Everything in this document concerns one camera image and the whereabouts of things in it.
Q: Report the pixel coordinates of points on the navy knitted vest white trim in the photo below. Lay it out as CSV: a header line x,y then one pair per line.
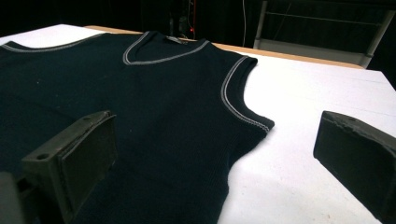
x,y
155,102

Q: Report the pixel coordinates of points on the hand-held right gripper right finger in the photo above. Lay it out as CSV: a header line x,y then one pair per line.
x,y
358,155

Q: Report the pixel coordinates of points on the white metal stand frame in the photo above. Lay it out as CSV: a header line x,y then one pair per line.
x,y
311,49

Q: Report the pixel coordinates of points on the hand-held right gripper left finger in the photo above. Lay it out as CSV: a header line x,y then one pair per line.
x,y
77,155

